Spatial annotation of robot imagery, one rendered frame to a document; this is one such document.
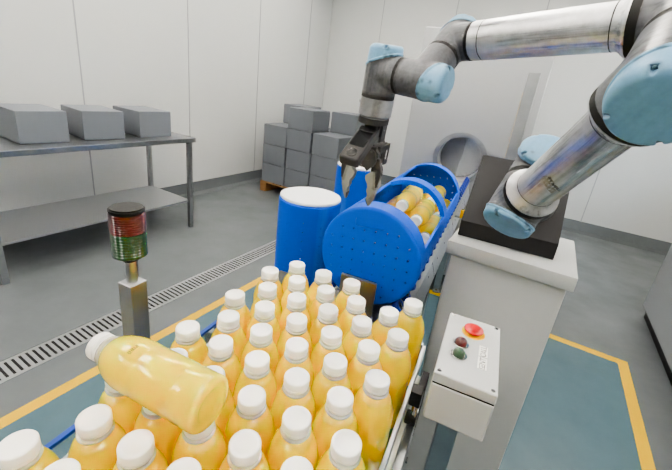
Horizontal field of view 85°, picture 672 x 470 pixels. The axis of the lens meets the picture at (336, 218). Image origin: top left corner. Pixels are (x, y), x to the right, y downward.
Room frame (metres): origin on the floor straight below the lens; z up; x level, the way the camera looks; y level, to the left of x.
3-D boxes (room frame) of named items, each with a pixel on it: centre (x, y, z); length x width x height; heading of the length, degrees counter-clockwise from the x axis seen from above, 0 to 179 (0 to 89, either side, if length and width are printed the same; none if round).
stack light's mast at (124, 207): (0.64, 0.39, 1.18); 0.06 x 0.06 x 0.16
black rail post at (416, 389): (0.57, -0.20, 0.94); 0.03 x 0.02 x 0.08; 158
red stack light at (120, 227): (0.64, 0.39, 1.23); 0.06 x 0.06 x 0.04
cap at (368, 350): (0.53, -0.09, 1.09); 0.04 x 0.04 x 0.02
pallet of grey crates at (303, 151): (5.06, 0.41, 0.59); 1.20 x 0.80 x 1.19; 62
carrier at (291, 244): (1.60, 0.13, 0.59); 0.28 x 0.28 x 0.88
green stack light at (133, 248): (0.64, 0.39, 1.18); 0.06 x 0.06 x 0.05
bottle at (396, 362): (0.57, -0.14, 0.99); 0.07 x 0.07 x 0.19
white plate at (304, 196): (1.60, 0.13, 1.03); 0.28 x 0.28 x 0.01
